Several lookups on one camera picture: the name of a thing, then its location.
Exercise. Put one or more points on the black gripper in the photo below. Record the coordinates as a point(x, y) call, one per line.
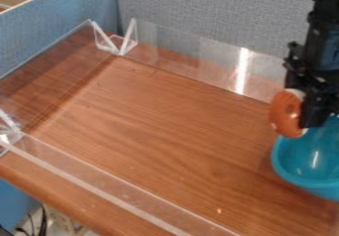
point(320, 102)

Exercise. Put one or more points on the brown toy mushroom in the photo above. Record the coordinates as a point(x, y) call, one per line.
point(284, 113)

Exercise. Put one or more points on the blue plastic bowl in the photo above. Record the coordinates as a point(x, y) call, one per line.
point(307, 161)

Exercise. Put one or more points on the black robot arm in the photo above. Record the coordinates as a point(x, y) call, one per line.
point(312, 65)

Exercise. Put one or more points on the clear acrylic back barrier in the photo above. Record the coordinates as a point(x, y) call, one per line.
point(234, 68)

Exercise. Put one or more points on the clear acrylic barrier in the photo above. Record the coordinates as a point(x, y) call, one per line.
point(149, 207)
point(234, 68)
point(63, 48)

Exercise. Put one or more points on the clear acrylic front barrier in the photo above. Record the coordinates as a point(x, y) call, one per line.
point(149, 207)

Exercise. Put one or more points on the clear acrylic left barrier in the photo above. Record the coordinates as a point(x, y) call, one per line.
point(63, 48)

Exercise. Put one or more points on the clear acrylic corner bracket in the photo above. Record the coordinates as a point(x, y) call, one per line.
point(115, 44)

